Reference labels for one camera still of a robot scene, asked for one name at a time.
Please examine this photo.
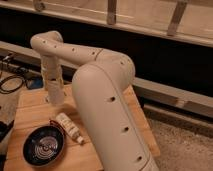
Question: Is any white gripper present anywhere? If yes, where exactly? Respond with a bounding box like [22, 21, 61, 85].
[41, 56, 62, 81]

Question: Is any black patterned bowl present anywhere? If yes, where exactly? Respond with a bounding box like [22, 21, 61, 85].
[23, 125, 64, 167]

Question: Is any black cable coil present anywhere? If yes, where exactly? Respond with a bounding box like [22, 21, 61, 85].
[0, 75, 26, 95]

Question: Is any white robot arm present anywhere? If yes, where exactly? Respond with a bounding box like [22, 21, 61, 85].
[30, 31, 159, 171]

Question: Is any white tube bottle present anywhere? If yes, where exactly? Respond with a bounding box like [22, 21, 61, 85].
[55, 113, 84, 145]

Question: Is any wooden table board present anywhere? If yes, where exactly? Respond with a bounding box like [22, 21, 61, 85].
[3, 83, 161, 171]

